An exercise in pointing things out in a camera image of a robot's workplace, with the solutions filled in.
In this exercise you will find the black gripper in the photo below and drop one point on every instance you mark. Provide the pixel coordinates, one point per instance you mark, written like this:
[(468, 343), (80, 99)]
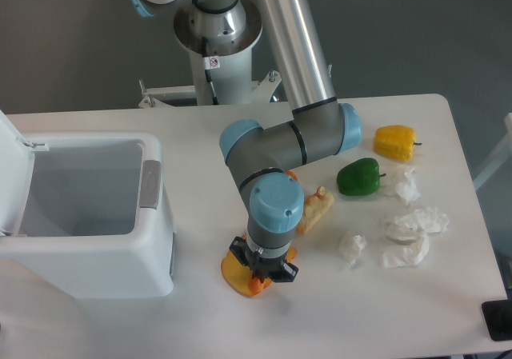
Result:
[(278, 270)]

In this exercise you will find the long orange baguette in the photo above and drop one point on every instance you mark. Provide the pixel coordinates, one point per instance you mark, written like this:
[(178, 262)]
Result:
[(275, 208)]

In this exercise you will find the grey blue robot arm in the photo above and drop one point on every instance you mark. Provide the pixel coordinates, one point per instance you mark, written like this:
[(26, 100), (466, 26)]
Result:
[(219, 36)]

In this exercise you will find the flat orange bread slice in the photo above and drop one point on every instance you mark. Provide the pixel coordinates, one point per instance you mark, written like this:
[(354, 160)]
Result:
[(238, 277)]

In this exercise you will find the crumpled white tissue small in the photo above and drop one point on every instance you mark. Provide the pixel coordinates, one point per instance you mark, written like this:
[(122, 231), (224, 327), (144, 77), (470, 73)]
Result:
[(350, 247)]

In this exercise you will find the green bell pepper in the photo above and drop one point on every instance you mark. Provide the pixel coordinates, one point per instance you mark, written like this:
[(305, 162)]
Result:
[(360, 178)]

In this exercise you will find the crumpled white tissue lower right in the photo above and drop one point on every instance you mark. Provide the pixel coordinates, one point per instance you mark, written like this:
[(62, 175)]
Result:
[(409, 249)]

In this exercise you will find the crumpled white tissue upper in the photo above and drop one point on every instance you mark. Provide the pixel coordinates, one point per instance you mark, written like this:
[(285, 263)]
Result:
[(402, 184)]

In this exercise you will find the white trash bin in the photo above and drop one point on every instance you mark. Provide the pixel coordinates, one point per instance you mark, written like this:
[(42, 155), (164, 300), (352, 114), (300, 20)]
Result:
[(97, 222)]

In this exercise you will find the yellow bell pepper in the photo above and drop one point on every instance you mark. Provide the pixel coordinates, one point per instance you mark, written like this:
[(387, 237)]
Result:
[(396, 142)]

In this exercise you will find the black device at edge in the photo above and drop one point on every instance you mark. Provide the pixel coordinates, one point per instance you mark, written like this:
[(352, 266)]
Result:
[(497, 315)]

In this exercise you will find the white bin lid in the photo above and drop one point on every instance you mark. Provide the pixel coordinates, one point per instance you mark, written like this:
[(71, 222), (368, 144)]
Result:
[(17, 165)]

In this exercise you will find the white frame at right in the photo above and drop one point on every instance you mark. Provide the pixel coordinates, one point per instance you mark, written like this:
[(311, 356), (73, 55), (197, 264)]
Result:
[(496, 158)]

